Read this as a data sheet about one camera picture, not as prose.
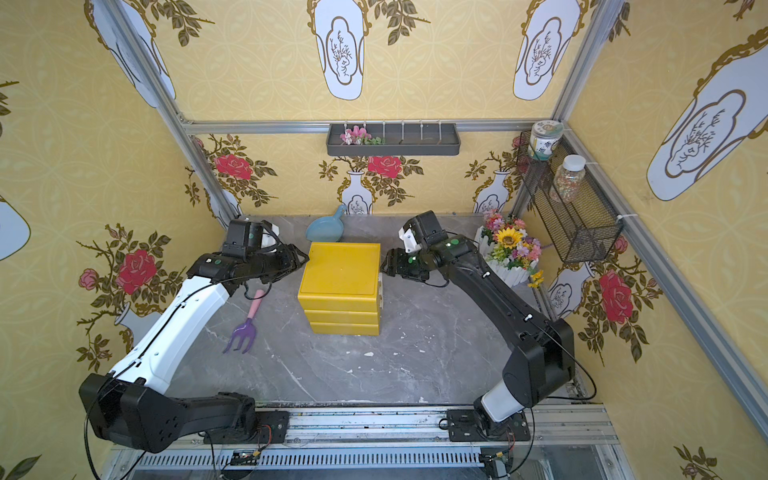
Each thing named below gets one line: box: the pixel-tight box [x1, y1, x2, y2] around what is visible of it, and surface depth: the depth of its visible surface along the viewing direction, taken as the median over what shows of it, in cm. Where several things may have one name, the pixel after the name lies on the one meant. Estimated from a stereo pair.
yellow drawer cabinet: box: [298, 242, 381, 337], surface depth 81 cm
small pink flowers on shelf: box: [340, 125, 384, 145], surface depth 89 cm
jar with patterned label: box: [528, 119, 565, 161], surface depth 87 cm
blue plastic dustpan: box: [306, 204, 347, 242], surface depth 119 cm
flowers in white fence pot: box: [478, 208, 544, 288], surface depth 92 cm
